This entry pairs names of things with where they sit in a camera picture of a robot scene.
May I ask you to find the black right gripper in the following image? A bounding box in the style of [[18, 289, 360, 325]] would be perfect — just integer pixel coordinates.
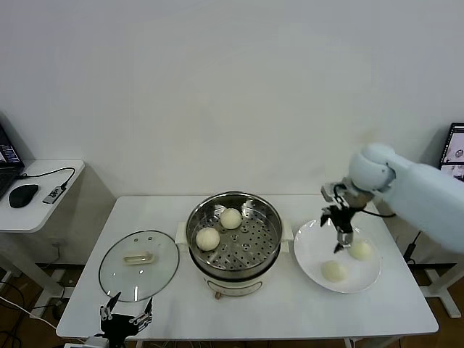
[[320, 204, 358, 254]]

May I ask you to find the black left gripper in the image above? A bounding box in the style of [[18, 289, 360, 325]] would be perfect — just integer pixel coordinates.
[[99, 292, 154, 338]]

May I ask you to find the white steamed baozi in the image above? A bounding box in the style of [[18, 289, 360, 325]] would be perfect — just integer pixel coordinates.
[[196, 228, 220, 252], [348, 241, 373, 261], [320, 260, 348, 283], [220, 208, 242, 230]]

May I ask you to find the round glass pot lid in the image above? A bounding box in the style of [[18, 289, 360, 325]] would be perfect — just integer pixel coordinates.
[[98, 230, 181, 302]]

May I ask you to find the perforated steel steamer basket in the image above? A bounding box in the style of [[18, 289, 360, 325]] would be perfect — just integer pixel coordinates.
[[175, 191, 294, 278]]

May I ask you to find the white round plate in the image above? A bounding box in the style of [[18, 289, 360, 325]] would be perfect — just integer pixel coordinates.
[[293, 219, 383, 294]]

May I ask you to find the cream electric cooking pot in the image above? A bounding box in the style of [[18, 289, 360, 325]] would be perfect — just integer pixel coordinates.
[[188, 249, 282, 302]]

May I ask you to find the white side table with sticker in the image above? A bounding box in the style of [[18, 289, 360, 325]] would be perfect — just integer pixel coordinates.
[[376, 202, 464, 320]]

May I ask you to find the white side table with mouse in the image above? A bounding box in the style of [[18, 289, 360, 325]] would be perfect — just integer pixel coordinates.
[[0, 159, 117, 309]]

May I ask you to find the grey usb hub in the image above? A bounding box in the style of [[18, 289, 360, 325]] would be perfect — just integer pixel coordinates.
[[42, 183, 62, 204]]

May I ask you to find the black computer mouse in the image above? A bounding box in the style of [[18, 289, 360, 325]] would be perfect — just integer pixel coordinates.
[[9, 183, 40, 209]]

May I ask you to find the black laptop with dark screen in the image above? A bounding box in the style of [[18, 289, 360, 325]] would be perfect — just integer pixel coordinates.
[[0, 121, 26, 202]]

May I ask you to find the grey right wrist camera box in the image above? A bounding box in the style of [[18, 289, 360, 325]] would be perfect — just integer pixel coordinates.
[[320, 183, 341, 202]]

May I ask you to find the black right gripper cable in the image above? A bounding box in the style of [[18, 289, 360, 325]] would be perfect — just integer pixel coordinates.
[[362, 208, 397, 219]]

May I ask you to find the black laptop power cable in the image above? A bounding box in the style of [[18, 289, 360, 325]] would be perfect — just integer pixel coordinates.
[[405, 231, 422, 265]]

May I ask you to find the white floor cable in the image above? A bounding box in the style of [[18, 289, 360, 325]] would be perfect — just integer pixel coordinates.
[[0, 295, 59, 330]]

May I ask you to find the grey laptop showing camera views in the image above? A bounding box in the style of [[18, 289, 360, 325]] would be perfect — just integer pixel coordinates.
[[438, 122, 464, 179]]

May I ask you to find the black usb hub cable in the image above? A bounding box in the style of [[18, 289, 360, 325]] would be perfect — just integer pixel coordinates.
[[16, 167, 77, 191]]

